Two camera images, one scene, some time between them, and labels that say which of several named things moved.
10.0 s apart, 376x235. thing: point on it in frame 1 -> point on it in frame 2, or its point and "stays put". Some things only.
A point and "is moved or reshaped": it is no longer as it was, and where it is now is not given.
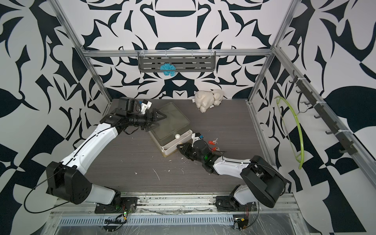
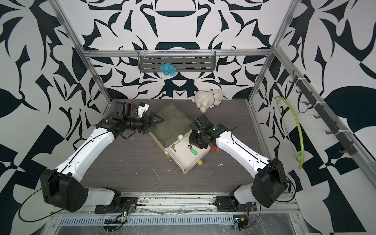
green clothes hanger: [296, 157] stays put
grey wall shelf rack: [183, 61] stays put
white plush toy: [204, 99] stays put
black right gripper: [185, 149] -> [192, 139]
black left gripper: [150, 127] stays put
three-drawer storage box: [174, 130] is moved or reshaped
